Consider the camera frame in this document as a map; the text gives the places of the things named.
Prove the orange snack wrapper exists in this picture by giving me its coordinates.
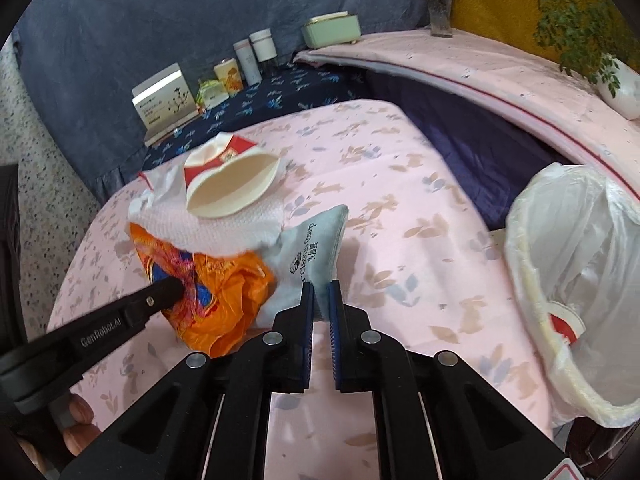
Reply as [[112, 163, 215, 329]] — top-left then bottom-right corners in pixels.
[[129, 223, 277, 358]]

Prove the grey plastic packet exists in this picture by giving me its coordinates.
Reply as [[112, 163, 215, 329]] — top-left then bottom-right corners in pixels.
[[254, 205, 348, 328]]

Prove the white paper towel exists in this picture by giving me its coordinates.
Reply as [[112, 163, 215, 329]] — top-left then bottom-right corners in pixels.
[[128, 159, 284, 257]]

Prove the white trash bag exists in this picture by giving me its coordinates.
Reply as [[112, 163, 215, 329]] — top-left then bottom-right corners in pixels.
[[503, 164, 639, 428]]

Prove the operator left hand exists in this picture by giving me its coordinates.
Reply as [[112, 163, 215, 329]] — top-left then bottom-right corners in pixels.
[[17, 393, 101, 479]]

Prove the pink floral tablecloth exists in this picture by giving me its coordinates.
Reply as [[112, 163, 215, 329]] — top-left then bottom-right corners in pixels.
[[49, 100, 551, 479]]

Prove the red white paper cup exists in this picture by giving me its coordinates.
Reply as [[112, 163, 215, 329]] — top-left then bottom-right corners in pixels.
[[183, 133, 280, 219]]

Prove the white open-top box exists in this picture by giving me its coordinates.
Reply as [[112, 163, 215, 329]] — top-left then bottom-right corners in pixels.
[[131, 63, 198, 146]]

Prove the small green white box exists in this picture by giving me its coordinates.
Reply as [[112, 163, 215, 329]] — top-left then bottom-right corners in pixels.
[[196, 79, 230, 110]]

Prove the light pink speckled cloth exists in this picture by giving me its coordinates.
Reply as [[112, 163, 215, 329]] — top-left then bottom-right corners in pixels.
[[294, 29, 639, 195]]

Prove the navy floral cloth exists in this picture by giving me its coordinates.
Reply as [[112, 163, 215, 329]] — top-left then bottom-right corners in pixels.
[[142, 64, 367, 170]]

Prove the slim white bottle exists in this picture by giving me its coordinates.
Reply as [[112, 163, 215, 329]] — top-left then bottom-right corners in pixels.
[[233, 39, 262, 87]]

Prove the blue grey sofa cover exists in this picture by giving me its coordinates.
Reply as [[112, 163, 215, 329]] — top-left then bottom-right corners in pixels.
[[12, 0, 426, 202]]

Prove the orange patterned small box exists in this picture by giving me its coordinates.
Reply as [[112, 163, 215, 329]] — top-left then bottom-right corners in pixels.
[[214, 58, 244, 96]]

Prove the white cylindrical jar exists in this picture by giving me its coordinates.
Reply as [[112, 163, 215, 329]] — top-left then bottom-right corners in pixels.
[[250, 28, 278, 78]]

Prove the pale green tissue box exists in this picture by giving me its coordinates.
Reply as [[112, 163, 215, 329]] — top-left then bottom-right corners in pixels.
[[302, 11, 361, 49]]

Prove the yellow fabric backdrop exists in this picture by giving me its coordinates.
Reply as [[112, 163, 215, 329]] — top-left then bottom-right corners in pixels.
[[449, 0, 640, 74]]

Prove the green plant white pot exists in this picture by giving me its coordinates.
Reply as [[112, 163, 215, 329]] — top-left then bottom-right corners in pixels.
[[534, 0, 639, 120]]

